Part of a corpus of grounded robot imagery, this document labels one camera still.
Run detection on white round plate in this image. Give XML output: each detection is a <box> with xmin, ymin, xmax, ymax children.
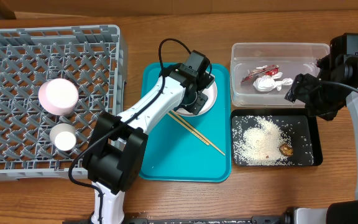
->
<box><xmin>176</xmin><ymin>82</ymin><xmax>218</xmax><ymax>117</ymax></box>

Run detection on wooden chopstick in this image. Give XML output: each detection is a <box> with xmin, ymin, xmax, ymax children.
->
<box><xmin>168</xmin><ymin>113</ymin><xmax>209</xmax><ymax>146</ymax></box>
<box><xmin>168</xmin><ymin>111</ymin><xmax>226</xmax><ymax>156</ymax></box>

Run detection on red snack wrapper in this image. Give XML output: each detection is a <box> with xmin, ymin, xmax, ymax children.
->
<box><xmin>241</xmin><ymin>65</ymin><xmax>279</xmax><ymax>82</ymax></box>

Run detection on brown food piece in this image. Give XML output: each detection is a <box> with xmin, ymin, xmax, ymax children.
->
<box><xmin>279</xmin><ymin>144</ymin><xmax>293</xmax><ymax>157</ymax></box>

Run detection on white rice grains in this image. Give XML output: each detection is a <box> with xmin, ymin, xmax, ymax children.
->
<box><xmin>231</xmin><ymin>115</ymin><xmax>314</xmax><ymax>166</ymax></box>

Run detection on pink bowl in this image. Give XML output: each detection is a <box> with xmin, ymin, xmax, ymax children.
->
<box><xmin>38</xmin><ymin>78</ymin><xmax>79</xmax><ymax>116</ymax></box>

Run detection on small white cup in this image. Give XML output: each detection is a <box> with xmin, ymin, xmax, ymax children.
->
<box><xmin>50</xmin><ymin>123</ymin><xmax>76</xmax><ymax>151</ymax></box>

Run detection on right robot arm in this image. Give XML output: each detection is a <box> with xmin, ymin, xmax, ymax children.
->
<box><xmin>282</xmin><ymin>33</ymin><xmax>358</xmax><ymax>224</ymax></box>

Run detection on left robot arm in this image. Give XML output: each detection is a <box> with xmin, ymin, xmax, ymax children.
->
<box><xmin>83</xmin><ymin>50</ymin><xmax>214</xmax><ymax>223</ymax></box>

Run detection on black waste tray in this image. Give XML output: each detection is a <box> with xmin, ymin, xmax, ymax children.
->
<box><xmin>231</xmin><ymin>108</ymin><xmax>323</xmax><ymax>167</ymax></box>

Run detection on clear plastic bin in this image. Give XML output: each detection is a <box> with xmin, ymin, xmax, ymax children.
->
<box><xmin>230</xmin><ymin>42</ymin><xmax>330</xmax><ymax>108</ymax></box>

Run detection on teal serving tray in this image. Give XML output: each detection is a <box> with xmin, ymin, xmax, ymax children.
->
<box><xmin>140</xmin><ymin>64</ymin><xmax>231</xmax><ymax>182</ymax></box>

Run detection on grey plastic dish rack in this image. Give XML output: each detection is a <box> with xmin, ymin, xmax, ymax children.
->
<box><xmin>0</xmin><ymin>25</ymin><xmax>128</xmax><ymax>181</ymax></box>

